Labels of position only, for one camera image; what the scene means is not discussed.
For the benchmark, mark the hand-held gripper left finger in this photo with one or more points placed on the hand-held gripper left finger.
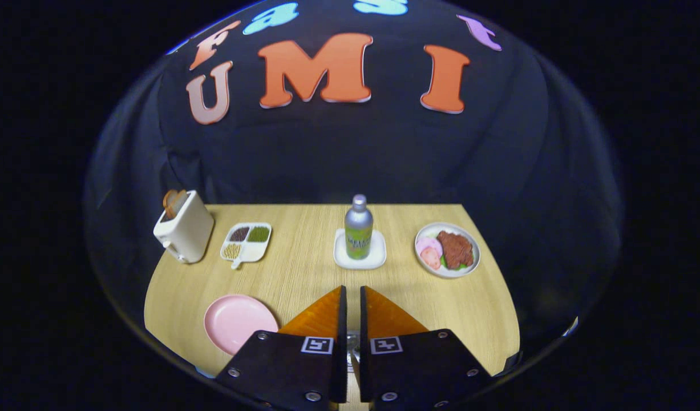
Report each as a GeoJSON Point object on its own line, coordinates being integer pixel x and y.
{"type": "Point", "coordinates": [342, 319]}

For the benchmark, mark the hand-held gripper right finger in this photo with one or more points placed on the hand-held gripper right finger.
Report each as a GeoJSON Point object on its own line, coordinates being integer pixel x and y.
{"type": "Point", "coordinates": [363, 319]}

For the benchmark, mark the white square coaster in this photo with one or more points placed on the white square coaster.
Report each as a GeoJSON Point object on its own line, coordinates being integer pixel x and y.
{"type": "Point", "coordinates": [379, 260]}

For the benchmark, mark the green label metal bottle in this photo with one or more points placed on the green label metal bottle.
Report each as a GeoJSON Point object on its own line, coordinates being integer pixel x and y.
{"type": "Point", "coordinates": [359, 231]}

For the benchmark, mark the pink ham slices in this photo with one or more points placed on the pink ham slices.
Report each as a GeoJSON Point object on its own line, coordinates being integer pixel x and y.
{"type": "Point", "coordinates": [428, 251]}

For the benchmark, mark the green vegetable garnish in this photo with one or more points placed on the green vegetable garnish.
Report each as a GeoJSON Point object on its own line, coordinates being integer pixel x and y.
{"type": "Point", "coordinates": [444, 262]}

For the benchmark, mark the pink round plate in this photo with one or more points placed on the pink round plate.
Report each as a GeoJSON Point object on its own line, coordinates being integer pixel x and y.
{"type": "Point", "coordinates": [235, 322]}

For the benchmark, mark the white oval plate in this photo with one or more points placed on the white oval plate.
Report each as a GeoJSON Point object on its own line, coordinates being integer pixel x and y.
{"type": "Point", "coordinates": [427, 231]}

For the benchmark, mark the white divided tray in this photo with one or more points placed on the white divided tray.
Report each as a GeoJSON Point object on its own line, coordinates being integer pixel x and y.
{"type": "Point", "coordinates": [255, 250]}

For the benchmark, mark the brown meat steak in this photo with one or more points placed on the brown meat steak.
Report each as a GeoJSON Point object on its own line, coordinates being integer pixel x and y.
{"type": "Point", "coordinates": [455, 250]}

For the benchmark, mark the pile of green beans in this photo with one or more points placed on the pile of green beans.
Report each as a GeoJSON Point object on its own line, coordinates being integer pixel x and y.
{"type": "Point", "coordinates": [259, 234]}

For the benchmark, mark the pile of yellow soybeans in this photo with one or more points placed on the pile of yellow soybeans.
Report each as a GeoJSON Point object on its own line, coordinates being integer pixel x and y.
{"type": "Point", "coordinates": [232, 251]}

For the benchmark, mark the pile of dark red beans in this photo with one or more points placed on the pile of dark red beans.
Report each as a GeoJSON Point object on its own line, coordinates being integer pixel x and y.
{"type": "Point", "coordinates": [239, 234]}

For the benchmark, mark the white toaster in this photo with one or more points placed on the white toaster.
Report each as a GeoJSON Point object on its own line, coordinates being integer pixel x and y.
{"type": "Point", "coordinates": [187, 234]}

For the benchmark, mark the toasted bread slice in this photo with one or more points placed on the toasted bread slice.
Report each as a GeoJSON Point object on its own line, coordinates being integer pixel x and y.
{"type": "Point", "coordinates": [170, 204]}
{"type": "Point", "coordinates": [180, 200]}

